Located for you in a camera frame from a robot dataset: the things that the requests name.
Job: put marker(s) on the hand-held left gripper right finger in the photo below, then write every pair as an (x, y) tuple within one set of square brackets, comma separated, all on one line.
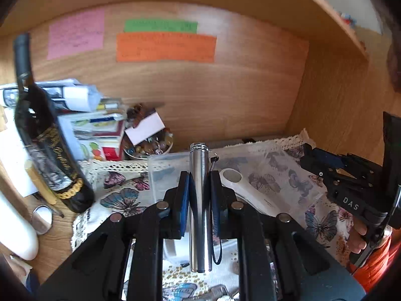
[(215, 203)]

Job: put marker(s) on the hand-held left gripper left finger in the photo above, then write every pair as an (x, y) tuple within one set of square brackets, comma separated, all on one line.
[(184, 203)]

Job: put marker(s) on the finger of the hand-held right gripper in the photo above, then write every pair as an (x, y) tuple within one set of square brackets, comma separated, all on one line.
[(319, 161)]

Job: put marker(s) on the silver metal flashlight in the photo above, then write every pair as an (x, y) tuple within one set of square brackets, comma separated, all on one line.
[(198, 200)]

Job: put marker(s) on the clear plastic box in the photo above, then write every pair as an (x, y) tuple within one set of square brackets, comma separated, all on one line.
[(282, 175)]

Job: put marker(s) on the person's right forearm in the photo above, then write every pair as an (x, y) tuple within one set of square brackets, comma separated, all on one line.
[(376, 263)]

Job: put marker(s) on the person's right hand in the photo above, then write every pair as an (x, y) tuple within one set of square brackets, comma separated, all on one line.
[(357, 233)]

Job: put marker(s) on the white handheld magnifier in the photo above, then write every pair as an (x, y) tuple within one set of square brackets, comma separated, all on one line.
[(247, 191)]

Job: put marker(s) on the butterfly printed lace cloth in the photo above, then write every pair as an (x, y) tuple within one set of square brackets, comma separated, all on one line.
[(122, 191)]

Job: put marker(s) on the bowl of beads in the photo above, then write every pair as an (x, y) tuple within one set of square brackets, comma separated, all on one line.
[(148, 145)]

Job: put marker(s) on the white paper card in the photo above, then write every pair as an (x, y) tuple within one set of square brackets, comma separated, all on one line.
[(144, 128)]

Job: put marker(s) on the stack of boxes and papers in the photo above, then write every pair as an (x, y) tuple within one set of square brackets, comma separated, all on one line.
[(94, 122)]

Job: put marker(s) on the dark wine bottle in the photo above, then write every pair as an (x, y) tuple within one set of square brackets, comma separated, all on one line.
[(53, 150)]

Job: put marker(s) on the wooden stick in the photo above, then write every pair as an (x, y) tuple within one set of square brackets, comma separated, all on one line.
[(40, 183)]

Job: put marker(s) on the orange paper note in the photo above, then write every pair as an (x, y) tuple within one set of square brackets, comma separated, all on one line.
[(166, 48)]

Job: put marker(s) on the wooden shelf board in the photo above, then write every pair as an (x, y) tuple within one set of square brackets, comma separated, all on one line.
[(325, 3)]

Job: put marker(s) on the white plastic tube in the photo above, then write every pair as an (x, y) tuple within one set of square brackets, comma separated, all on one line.
[(17, 225)]

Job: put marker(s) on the green paper note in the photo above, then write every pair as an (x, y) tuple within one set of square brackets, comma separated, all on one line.
[(161, 26)]

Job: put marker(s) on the pink sticky note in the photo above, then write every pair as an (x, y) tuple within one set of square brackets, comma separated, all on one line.
[(76, 33)]

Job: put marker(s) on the eyeglasses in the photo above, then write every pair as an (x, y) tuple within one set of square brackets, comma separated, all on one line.
[(7, 96)]

